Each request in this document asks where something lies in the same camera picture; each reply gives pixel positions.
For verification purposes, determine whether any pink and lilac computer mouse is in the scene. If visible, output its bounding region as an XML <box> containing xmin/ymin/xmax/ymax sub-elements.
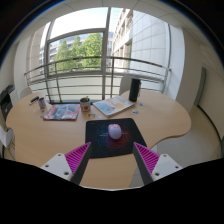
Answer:
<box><xmin>107</xmin><ymin>123</ymin><xmax>123</xmax><ymax>141</ymax></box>

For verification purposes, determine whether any small white plant pot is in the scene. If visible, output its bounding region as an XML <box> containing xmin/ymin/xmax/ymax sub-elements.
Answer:
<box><xmin>79</xmin><ymin>96</ymin><xmax>92</xmax><ymax>113</ymax></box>

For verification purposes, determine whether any white chair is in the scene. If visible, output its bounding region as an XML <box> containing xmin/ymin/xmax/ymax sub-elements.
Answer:
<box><xmin>19</xmin><ymin>86</ymin><xmax>33</xmax><ymax>100</ymax></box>
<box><xmin>0</xmin><ymin>128</ymin><xmax>16</xmax><ymax>148</ymax></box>
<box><xmin>118</xmin><ymin>74</ymin><xmax>133</xmax><ymax>96</ymax></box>

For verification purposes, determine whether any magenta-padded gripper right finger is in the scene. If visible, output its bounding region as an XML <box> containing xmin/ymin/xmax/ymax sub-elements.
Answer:
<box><xmin>132</xmin><ymin>142</ymin><xmax>184</xmax><ymax>186</ymax></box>

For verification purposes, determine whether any small printed can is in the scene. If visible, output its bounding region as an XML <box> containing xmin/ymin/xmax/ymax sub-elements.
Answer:
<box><xmin>37</xmin><ymin>97</ymin><xmax>47</xmax><ymax>112</ymax></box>

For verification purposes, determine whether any black printer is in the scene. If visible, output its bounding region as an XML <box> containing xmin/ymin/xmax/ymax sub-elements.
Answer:
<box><xmin>0</xmin><ymin>84</ymin><xmax>16</xmax><ymax>118</ymax></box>

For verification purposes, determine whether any metal balcony railing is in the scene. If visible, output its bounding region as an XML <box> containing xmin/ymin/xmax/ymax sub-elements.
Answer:
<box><xmin>23</xmin><ymin>55</ymin><xmax>172</xmax><ymax>103</ymax></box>

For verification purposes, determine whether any black mouse pad red-blue print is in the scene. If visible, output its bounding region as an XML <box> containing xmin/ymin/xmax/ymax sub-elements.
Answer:
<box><xmin>84</xmin><ymin>117</ymin><xmax>148</xmax><ymax>159</ymax></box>

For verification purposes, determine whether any light blue magazine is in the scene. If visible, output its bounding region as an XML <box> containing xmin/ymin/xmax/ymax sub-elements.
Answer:
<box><xmin>92</xmin><ymin>95</ymin><xmax>136</xmax><ymax>118</ymax></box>

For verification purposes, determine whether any black cylinder speaker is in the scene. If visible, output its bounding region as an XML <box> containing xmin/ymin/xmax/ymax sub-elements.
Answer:
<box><xmin>128</xmin><ymin>77</ymin><xmax>142</xmax><ymax>103</ymax></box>

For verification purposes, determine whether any red magazine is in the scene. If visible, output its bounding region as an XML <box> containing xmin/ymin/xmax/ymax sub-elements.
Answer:
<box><xmin>42</xmin><ymin>103</ymin><xmax>81</xmax><ymax>121</ymax></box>

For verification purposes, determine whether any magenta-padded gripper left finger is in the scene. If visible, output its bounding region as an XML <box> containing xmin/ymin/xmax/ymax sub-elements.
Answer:
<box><xmin>39</xmin><ymin>142</ymin><xmax>93</xmax><ymax>186</ymax></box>

